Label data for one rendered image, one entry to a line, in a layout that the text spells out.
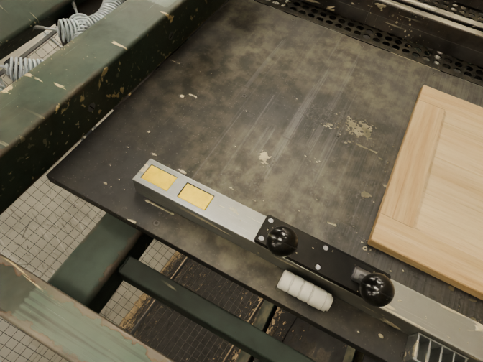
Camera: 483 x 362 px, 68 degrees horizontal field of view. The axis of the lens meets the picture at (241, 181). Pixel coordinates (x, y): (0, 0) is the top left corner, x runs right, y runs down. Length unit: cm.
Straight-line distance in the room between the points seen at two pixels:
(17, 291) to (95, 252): 14
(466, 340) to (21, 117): 72
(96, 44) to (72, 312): 47
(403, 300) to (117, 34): 67
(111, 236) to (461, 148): 69
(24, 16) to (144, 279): 85
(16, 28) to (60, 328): 88
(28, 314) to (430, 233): 61
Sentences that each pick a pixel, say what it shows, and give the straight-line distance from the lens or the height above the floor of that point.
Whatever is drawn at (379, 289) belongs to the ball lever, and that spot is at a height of 144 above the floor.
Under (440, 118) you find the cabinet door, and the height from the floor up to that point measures 131.
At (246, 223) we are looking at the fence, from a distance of 56.
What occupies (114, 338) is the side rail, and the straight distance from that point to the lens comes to 51.
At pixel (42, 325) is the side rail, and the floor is 165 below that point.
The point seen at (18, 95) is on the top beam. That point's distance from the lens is 69.
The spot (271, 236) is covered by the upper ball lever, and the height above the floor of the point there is 154.
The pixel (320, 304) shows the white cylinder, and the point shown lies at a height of 139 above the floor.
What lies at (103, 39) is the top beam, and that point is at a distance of 77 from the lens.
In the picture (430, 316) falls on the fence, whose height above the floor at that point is 128.
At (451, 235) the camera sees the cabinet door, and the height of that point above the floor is 125.
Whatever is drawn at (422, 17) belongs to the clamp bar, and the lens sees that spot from 106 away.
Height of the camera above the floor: 175
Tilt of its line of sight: 19 degrees down
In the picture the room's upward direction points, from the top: 45 degrees counter-clockwise
